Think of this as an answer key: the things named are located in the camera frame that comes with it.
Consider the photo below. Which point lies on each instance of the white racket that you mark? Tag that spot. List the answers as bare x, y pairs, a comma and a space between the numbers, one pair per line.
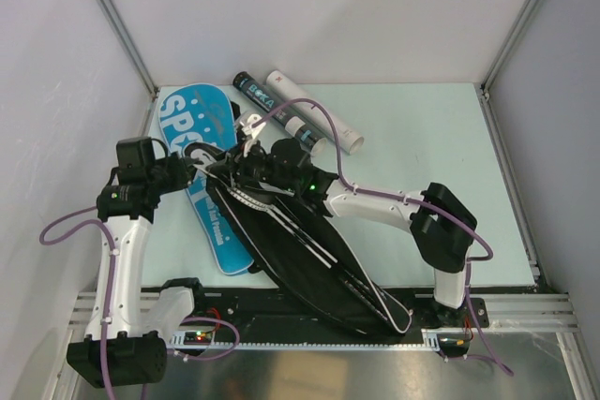
249, 201

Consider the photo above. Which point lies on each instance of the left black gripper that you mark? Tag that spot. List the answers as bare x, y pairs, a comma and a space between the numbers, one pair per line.
183, 168

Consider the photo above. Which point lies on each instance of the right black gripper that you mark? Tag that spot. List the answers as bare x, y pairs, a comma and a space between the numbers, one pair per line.
242, 159

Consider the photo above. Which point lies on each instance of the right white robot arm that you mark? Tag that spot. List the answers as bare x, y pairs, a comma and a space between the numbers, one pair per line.
301, 198

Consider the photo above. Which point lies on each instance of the grey cable duct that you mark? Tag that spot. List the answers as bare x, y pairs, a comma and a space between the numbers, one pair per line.
317, 339

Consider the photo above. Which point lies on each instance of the blue racket bag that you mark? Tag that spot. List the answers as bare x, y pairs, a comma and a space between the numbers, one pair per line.
193, 120

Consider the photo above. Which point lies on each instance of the aluminium frame post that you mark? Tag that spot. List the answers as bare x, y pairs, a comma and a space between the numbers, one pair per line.
119, 28
516, 32

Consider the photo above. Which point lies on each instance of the left aluminium frame post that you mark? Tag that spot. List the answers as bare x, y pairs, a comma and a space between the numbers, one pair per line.
119, 28

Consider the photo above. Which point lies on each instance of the right aluminium frame post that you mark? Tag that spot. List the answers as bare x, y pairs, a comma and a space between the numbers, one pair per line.
516, 32

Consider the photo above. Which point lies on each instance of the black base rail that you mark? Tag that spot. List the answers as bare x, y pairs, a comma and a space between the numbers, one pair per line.
268, 310

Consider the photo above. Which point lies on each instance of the white shuttlecock tube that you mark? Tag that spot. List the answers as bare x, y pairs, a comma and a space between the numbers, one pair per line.
349, 139

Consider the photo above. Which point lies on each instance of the black racket bag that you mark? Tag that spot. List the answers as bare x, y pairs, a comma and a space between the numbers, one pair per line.
287, 261

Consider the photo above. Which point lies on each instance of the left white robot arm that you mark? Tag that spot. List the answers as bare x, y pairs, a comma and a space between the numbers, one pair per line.
124, 345

